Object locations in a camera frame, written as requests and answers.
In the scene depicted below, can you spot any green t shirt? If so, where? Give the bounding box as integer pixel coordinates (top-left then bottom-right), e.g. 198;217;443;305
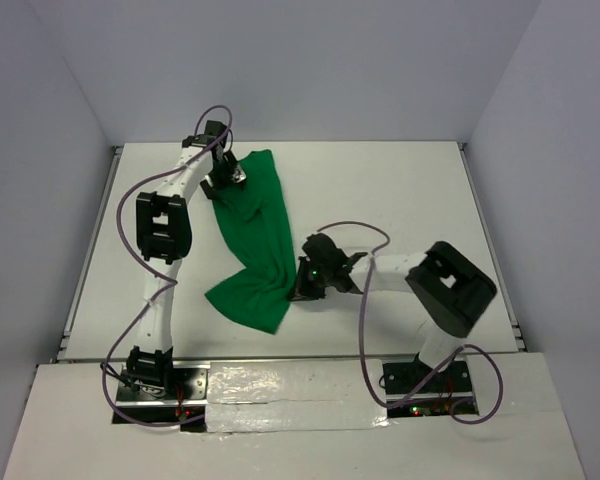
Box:
205;150;296;334

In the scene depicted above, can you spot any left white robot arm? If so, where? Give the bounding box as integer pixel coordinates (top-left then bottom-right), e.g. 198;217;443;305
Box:
123;120;246;399

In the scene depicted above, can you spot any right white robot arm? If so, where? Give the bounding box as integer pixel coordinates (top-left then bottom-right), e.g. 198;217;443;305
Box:
288;233;497;391

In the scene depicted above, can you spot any silver tape patch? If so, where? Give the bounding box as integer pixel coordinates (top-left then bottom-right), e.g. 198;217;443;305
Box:
205;359;389;433

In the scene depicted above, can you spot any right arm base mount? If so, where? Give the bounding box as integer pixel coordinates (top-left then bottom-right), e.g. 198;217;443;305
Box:
378;359;479;418

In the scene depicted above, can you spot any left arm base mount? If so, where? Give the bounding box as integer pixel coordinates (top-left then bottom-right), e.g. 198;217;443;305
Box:
112;361;210;433

